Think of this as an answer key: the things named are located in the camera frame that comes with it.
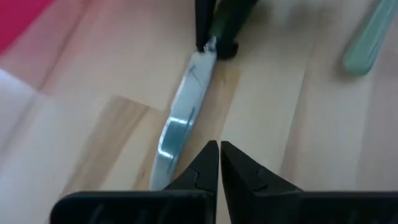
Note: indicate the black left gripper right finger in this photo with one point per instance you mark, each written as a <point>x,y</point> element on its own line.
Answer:
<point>242,186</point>

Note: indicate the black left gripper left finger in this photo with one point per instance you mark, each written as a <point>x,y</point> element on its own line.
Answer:
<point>199,186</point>

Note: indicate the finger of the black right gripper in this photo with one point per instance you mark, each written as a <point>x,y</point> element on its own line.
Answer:
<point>203,25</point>
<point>233,37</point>

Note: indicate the pink-red plastic bin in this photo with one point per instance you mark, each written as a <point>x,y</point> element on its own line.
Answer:
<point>15,15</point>

